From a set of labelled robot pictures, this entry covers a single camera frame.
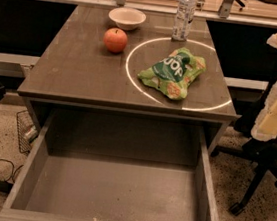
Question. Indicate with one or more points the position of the green rice chip bag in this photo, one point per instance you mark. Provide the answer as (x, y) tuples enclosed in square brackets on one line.
[(173, 75)]

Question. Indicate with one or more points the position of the open grey top drawer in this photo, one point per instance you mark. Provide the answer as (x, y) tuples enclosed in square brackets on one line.
[(89, 166)]

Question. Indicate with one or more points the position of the black office chair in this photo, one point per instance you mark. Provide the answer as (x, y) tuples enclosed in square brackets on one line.
[(263, 153)]

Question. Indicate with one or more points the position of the clear plastic water bottle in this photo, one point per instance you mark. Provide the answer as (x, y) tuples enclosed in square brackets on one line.
[(183, 19)]

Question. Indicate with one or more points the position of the white ceramic bowl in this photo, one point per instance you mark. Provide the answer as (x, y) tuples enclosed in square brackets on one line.
[(127, 18)]

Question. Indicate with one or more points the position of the red apple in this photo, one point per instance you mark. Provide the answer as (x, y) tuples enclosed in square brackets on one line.
[(115, 40)]

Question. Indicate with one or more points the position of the black wire basket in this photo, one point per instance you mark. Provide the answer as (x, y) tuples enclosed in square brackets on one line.
[(27, 132)]

